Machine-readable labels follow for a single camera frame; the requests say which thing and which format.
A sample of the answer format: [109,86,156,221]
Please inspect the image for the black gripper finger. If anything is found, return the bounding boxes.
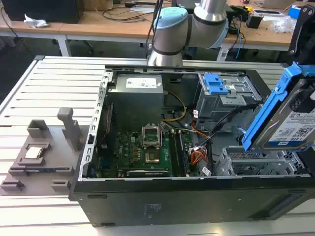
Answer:
[289,85,315,114]
[289,14,315,76]

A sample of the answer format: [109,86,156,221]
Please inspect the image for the hard disk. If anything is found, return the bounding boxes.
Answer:
[241,62,315,152]

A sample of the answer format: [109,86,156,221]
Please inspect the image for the grey metal disk bay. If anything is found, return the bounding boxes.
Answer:
[213,145,311,177]

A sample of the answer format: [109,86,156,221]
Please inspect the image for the black RAM slot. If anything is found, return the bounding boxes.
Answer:
[170,131,182,177]
[178,130,191,174]

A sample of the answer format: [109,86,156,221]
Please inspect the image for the blue cardboard box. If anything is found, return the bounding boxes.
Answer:
[288,4,305,19]

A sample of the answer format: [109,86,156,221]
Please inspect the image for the clear plastic bag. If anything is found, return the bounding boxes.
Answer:
[273,16,296,34]

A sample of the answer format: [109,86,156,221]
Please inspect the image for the wooden desk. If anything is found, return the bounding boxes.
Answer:
[221,0,315,53]
[0,4,158,58]

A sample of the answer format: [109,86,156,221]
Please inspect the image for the small black box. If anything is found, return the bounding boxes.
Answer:
[247,14,263,29]

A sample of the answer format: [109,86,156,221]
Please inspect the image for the grey metal drive cage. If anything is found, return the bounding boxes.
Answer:
[196,72,263,126]

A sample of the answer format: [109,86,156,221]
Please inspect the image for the blue plastic latch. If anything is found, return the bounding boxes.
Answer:
[203,73,230,95]

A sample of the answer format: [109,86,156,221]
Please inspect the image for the metal socket cover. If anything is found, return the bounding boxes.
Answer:
[142,125,162,148]

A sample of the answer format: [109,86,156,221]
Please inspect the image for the grey power supply unit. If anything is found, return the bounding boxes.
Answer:
[108,73,164,123]

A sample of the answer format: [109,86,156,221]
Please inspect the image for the black PC case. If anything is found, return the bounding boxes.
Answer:
[68,64,315,228]

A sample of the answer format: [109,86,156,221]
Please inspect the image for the black graphics card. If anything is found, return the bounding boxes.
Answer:
[126,169,171,177]

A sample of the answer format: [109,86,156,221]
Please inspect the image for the green motherboard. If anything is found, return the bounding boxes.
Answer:
[97,130,197,178]

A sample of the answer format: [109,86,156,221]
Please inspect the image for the grey parts rack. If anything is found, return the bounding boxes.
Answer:
[0,107,86,196]

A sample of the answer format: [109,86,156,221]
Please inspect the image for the large black box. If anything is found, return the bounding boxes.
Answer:
[1,0,84,24]

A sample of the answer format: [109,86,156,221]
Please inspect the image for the crumpled white paper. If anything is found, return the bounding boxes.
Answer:
[24,13,49,29]

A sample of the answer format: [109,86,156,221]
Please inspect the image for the silver CPU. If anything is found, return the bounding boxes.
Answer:
[24,147,45,159]

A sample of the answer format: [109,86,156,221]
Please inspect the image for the black sleeved cable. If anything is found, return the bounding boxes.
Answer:
[208,103,258,141]

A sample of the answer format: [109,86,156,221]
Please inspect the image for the orange wire bundle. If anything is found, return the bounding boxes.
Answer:
[190,149,210,167]

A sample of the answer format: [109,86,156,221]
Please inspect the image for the yellow wire bundle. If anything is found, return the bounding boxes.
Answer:
[162,90,188,122]

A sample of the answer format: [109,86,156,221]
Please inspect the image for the thin black cable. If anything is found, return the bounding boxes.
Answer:
[145,0,165,59]

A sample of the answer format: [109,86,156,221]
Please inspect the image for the black desk cables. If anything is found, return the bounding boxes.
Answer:
[102,7,158,24]

